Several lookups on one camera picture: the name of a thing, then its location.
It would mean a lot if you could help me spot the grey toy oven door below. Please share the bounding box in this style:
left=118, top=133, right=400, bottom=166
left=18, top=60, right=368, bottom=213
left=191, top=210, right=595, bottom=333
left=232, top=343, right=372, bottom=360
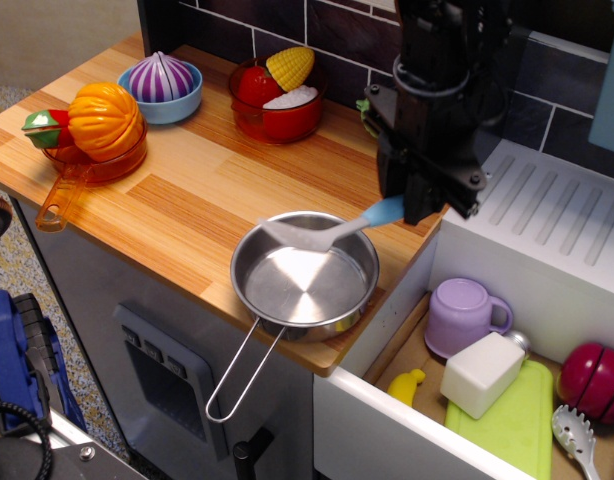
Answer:
left=113, top=304, right=227, bottom=462

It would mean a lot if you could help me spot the orange transparent saucepan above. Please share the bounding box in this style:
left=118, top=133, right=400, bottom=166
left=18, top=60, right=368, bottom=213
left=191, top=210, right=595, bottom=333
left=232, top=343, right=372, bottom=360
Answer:
left=35, top=121, right=148, bottom=233

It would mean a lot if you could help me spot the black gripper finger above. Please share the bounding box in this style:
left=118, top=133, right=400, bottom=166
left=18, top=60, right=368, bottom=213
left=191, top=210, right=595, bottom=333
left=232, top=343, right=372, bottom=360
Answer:
left=377, top=142, right=410, bottom=198
left=403, top=170, right=447, bottom=225

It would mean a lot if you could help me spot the white toy sink unit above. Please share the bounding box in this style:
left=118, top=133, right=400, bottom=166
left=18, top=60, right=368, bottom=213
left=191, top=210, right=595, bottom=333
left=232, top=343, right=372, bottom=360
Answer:
left=313, top=141, right=614, bottom=479

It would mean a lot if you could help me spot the black cable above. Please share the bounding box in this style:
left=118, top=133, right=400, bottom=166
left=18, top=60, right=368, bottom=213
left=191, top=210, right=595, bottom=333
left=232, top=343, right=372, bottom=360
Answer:
left=0, top=401, right=53, bottom=480

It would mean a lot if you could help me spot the green cutting board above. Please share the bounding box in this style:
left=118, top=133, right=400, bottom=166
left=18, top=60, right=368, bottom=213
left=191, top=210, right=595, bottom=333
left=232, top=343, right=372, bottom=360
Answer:
left=445, top=360, right=553, bottom=479

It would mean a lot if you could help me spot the black oven handle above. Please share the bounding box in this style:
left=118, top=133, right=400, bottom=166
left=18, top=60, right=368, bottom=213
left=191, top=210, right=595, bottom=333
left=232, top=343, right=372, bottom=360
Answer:
left=232, top=427, right=275, bottom=480

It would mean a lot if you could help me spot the light blue bowl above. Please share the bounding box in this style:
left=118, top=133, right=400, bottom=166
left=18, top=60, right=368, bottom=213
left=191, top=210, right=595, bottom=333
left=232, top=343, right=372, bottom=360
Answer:
left=118, top=61, right=203, bottom=125

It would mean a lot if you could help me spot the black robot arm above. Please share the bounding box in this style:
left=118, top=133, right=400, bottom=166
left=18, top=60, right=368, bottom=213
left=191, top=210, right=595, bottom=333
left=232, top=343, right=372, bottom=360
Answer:
left=361, top=1, right=512, bottom=225

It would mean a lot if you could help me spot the white toy rice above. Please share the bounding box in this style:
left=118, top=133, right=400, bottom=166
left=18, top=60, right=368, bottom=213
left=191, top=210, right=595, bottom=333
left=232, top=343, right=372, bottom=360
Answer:
left=263, top=85, right=318, bottom=110

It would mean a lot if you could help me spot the green toy bitter gourd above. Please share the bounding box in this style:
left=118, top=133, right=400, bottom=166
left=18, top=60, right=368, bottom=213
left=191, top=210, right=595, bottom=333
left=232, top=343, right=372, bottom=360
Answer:
left=356, top=99, right=379, bottom=139

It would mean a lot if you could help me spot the red toy tomato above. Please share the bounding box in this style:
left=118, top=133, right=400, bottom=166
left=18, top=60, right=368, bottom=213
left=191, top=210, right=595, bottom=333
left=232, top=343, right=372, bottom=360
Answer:
left=237, top=66, right=284, bottom=108

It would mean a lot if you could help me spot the blue black clamp tool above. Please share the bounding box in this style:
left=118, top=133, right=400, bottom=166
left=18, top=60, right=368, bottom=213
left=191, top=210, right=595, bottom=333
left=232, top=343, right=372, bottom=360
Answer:
left=0, top=290, right=87, bottom=431

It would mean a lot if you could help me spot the red transparent pot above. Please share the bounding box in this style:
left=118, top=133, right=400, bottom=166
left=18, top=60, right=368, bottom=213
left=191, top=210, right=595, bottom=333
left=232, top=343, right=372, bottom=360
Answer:
left=228, top=57, right=328, bottom=144

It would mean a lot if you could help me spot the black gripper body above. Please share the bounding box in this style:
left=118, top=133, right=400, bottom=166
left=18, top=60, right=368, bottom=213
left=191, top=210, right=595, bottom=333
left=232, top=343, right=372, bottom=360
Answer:
left=364, top=80, right=507, bottom=218

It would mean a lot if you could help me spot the orange toy pumpkin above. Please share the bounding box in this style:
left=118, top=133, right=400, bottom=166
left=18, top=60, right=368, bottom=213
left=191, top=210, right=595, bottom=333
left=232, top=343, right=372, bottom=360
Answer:
left=68, top=82, right=145, bottom=162

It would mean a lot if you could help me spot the grey spatula blue handle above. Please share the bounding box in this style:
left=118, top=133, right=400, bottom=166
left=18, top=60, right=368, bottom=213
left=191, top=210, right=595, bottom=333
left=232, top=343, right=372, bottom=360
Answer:
left=258, top=195, right=404, bottom=252

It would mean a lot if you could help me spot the magenta toy cabbage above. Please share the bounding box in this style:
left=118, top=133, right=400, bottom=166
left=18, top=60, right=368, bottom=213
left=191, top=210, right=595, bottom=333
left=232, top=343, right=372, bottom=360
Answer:
left=556, top=343, right=614, bottom=425

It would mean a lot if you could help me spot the yellow toy corn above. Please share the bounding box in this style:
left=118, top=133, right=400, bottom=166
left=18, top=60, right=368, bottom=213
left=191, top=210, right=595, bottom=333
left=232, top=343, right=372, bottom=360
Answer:
left=266, top=46, right=315, bottom=92

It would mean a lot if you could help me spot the white salt shaker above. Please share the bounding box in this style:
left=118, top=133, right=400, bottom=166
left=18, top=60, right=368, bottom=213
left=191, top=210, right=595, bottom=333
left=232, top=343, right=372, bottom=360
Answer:
left=440, top=330, right=531, bottom=419

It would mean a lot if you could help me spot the purple plastic cup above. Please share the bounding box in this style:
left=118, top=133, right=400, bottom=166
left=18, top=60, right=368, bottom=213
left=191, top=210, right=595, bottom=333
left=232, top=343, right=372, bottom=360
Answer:
left=424, top=278, right=514, bottom=359

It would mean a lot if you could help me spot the yellow toy banana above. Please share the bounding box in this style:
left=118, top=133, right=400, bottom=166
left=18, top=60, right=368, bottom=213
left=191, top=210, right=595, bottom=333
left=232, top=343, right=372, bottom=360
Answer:
left=387, top=369, right=426, bottom=407

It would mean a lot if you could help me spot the purple striped toy onion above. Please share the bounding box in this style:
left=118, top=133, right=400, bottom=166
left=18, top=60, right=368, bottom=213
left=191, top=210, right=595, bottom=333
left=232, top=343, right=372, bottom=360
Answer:
left=128, top=51, right=194, bottom=103

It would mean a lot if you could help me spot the steel frying pan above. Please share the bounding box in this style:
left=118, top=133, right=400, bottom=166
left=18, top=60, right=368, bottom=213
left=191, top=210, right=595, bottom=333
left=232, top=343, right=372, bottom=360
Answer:
left=204, top=210, right=381, bottom=424

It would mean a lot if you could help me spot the grey pasta spoon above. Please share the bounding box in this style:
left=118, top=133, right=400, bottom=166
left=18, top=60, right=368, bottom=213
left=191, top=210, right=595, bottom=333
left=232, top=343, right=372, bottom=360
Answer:
left=551, top=404, right=600, bottom=480

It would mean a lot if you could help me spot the red toy pepper green top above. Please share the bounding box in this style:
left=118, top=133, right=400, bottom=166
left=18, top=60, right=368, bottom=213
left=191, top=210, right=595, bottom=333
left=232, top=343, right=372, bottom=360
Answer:
left=21, top=109, right=76, bottom=149

